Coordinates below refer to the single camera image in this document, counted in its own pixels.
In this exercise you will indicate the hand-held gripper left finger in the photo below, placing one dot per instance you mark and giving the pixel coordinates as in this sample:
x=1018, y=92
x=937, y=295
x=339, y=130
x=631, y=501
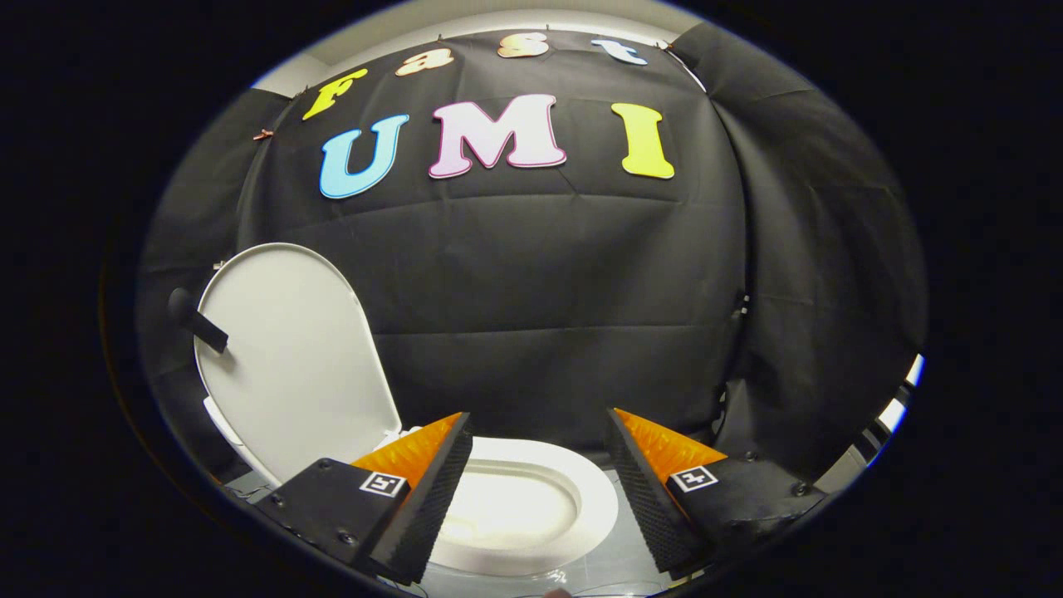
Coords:
x=432, y=498

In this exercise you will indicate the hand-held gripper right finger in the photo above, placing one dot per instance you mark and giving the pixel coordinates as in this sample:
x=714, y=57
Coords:
x=644, y=498

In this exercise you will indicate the white toilet lid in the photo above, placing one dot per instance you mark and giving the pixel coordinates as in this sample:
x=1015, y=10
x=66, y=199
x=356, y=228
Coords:
x=291, y=357

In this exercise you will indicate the white toilet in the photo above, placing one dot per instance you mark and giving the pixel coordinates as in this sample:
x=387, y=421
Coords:
x=600, y=507

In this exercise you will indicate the grey panel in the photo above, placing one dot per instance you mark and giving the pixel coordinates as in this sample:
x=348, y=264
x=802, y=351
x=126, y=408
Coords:
x=851, y=469

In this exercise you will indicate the black backdrop cloth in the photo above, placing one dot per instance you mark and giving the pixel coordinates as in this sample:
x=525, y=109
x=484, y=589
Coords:
x=540, y=274

